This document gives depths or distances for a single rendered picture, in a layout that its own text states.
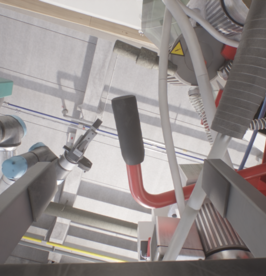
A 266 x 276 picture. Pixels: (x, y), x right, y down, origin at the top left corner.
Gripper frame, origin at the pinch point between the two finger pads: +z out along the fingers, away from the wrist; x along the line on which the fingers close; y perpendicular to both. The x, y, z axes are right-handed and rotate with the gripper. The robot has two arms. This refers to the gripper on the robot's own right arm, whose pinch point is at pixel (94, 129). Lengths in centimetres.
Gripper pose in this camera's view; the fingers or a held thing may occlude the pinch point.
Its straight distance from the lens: 78.5
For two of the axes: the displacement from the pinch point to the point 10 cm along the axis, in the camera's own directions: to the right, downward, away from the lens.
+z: 6.5, -7.0, -3.0
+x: 0.0, -3.9, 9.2
